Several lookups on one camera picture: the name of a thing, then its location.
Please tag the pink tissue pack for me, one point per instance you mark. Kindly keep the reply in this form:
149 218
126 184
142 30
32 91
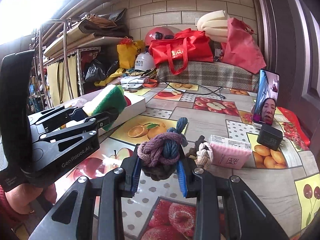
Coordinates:
230 153

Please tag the yellow shopping bag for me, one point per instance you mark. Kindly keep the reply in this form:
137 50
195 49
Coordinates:
128 50

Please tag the white helmet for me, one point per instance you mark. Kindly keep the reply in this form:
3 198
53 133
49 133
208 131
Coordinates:
144 62

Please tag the yellow green sponge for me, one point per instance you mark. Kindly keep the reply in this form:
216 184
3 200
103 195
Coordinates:
111 100

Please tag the red tote bag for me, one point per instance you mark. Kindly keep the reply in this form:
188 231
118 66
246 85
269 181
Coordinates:
187 45

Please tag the beige brown braided rope toy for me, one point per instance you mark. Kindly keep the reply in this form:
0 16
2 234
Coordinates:
201 153

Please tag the cream foam roll stack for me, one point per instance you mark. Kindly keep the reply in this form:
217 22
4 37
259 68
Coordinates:
215 25

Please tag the black power adapter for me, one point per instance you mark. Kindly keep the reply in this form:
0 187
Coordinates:
270 137

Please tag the white power bank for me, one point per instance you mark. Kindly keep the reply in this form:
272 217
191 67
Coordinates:
133 82

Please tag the red helmet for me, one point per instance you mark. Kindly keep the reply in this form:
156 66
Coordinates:
158 33

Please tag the dark red fabric bag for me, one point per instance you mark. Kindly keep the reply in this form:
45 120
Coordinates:
241 49

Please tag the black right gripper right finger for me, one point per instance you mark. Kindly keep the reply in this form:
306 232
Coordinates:
246 217

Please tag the person's left hand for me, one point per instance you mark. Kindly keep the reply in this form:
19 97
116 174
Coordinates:
20 197

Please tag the fruit pattern tablecloth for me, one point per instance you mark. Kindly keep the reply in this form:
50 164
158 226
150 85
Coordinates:
286 180

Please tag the orange scissors handle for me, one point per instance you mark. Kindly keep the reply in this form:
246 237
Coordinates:
151 83

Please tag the black plastic bag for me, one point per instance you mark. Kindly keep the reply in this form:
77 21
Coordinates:
99 71

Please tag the purple blue braided rope toy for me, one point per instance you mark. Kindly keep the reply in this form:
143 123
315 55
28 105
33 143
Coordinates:
160 154

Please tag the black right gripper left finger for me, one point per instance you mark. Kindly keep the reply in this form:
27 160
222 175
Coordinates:
72 215

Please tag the yellow curtain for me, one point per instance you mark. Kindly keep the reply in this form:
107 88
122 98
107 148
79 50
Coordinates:
56 79

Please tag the plaid covered cushion bench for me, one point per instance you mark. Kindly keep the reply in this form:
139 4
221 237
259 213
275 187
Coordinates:
213 74

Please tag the metal shelf rack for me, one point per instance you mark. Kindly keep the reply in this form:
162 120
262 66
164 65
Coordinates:
84 38

